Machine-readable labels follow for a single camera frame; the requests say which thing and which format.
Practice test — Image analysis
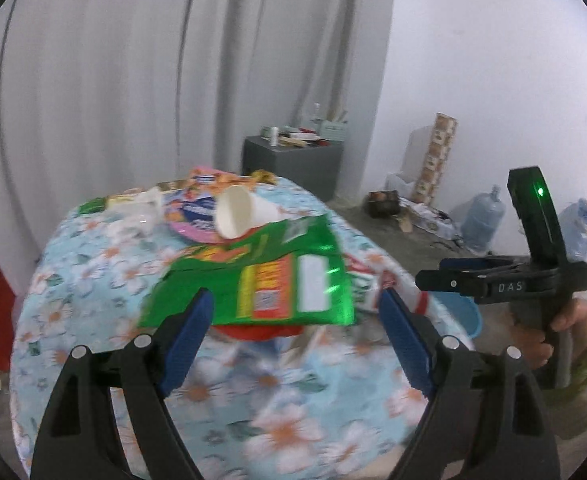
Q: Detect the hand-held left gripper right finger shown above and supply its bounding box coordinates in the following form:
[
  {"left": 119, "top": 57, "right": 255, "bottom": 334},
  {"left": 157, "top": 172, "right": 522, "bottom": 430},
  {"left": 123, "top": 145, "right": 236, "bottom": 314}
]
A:
[{"left": 377, "top": 287, "right": 560, "bottom": 480}]

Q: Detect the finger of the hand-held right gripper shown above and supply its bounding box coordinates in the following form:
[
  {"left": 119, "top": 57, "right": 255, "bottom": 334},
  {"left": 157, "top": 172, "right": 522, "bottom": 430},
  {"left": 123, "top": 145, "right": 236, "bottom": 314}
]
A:
[
  {"left": 439, "top": 255, "right": 529, "bottom": 273},
  {"left": 416, "top": 269, "right": 489, "bottom": 293}
]

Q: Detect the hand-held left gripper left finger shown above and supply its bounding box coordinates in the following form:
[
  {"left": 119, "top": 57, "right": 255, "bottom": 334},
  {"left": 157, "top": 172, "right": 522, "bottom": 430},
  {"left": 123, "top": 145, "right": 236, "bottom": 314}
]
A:
[{"left": 30, "top": 287, "right": 215, "bottom": 480}]

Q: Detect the blue plastic bin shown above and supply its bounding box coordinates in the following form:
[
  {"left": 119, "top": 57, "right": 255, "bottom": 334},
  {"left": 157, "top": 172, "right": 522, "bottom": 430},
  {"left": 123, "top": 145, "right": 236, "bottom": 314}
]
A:
[{"left": 436, "top": 290, "right": 483, "bottom": 338}]

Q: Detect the green snack bag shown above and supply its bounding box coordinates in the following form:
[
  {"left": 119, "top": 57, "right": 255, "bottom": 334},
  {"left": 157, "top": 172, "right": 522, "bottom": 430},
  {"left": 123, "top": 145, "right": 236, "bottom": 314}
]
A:
[{"left": 138, "top": 212, "right": 357, "bottom": 331}]

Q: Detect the white paper cup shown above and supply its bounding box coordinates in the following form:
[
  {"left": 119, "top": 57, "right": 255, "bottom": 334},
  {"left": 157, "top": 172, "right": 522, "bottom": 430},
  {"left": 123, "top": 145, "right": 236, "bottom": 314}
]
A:
[{"left": 213, "top": 185, "right": 284, "bottom": 241}]

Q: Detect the person's right hand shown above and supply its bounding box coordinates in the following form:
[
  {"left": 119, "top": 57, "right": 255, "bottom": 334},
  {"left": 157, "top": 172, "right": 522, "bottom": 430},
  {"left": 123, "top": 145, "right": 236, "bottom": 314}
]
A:
[{"left": 511, "top": 297, "right": 587, "bottom": 373}]

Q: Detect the blue plastic bag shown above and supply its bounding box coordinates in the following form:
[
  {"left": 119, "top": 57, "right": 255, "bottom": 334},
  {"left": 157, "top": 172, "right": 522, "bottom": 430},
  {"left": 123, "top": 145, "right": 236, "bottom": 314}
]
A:
[{"left": 558, "top": 197, "right": 587, "bottom": 261}]

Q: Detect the blue water jug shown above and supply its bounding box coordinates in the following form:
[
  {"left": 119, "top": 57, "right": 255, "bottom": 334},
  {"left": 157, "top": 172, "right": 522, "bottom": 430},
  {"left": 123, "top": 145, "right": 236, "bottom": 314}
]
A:
[{"left": 461, "top": 185, "right": 505, "bottom": 253}]

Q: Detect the white printed bag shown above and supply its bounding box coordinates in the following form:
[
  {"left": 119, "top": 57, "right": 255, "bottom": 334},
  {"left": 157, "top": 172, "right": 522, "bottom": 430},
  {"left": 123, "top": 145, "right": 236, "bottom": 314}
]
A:
[{"left": 398, "top": 197, "right": 461, "bottom": 241}]

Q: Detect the red white packet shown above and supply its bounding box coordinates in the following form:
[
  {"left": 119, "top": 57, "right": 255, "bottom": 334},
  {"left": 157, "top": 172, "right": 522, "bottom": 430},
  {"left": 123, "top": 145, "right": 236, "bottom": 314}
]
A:
[{"left": 343, "top": 252, "right": 434, "bottom": 316}]

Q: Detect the red plastic wrapper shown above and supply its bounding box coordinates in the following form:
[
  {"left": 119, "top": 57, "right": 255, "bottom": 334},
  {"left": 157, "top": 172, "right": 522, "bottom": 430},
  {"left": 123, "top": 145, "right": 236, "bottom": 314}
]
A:
[{"left": 213, "top": 322, "right": 304, "bottom": 343}]

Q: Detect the dark pot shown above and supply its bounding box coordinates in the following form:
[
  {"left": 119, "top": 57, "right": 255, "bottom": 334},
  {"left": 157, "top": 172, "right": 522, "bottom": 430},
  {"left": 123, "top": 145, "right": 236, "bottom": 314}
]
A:
[{"left": 369, "top": 190, "right": 400, "bottom": 218}]

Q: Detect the floral blue tablecloth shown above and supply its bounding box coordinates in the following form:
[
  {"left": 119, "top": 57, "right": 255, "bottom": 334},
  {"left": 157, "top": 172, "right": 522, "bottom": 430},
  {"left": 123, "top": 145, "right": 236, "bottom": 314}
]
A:
[{"left": 10, "top": 175, "right": 474, "bottom": 480}]

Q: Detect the pink orange snack packet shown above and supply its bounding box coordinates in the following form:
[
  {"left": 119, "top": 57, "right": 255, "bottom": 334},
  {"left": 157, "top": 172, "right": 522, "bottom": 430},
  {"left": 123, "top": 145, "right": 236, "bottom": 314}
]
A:
[{"left": 166, "top": 167, "right": 254, "bottom": 246}]

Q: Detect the green yellow wrapper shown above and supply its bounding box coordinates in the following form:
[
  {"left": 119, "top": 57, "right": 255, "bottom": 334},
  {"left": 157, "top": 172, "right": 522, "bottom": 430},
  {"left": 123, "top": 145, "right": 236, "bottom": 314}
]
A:
[{"left": 78, "top": 190, "right": 146, "bottom": 213}]

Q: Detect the pale green holder box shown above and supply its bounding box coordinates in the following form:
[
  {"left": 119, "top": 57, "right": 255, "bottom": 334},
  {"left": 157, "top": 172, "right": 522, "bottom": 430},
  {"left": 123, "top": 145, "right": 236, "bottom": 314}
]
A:
[{"left": 322, "top": 119, "right": 349, "bottom": 142}]

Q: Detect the grey cabinet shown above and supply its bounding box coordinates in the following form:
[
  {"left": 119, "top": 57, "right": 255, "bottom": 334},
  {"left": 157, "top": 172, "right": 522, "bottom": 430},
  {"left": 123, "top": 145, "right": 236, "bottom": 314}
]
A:
[{"left": 242, "top": 135, "right": 345, "bottom": 203}]

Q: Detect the white curtain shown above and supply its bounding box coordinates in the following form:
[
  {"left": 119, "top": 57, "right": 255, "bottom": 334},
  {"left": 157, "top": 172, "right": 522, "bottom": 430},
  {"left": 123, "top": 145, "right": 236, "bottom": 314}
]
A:
[{"left": 0, "top": 0, "right": 397, "bottom": 281}]

